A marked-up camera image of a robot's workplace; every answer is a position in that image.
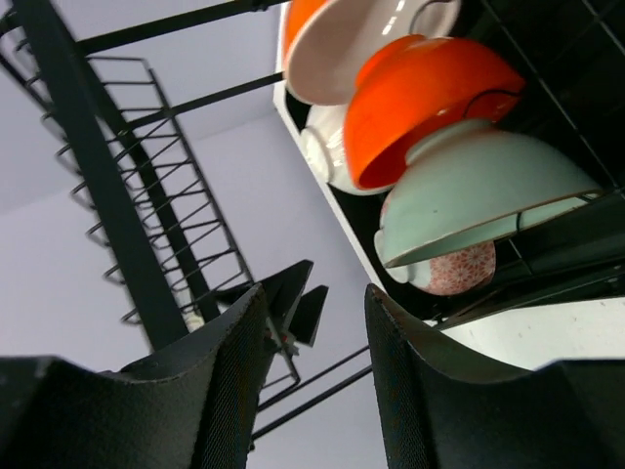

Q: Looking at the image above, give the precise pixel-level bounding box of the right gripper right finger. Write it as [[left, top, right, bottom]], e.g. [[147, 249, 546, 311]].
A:
[[364, 285, 624, 468]]

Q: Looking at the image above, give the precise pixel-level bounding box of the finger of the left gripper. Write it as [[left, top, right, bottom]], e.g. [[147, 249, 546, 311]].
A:
[[214, 260, 313, 341], [287, 285, 329, 347]]

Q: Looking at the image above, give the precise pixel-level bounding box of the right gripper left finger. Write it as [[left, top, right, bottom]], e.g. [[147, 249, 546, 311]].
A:
[[1, 285, 267, 468]]

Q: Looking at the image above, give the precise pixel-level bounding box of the light green bowl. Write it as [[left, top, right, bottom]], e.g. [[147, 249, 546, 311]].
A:
[[380, 119, 603, 269]]

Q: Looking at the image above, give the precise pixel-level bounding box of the orange white bowl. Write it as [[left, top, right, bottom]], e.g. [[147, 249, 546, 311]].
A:
[[282, 0, 463, 106]]

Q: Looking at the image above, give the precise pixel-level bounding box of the black dish rack tray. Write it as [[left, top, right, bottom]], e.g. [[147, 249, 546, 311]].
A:
[[322, 1, 624, 368]]

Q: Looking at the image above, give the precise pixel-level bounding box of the red patterned bowl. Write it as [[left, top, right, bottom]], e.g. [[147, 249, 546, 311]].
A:
[[386, 241, 496, 296]]

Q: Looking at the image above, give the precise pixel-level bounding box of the black wire plate rack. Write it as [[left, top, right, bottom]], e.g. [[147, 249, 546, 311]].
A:
[[0, 0, 382, 441]]

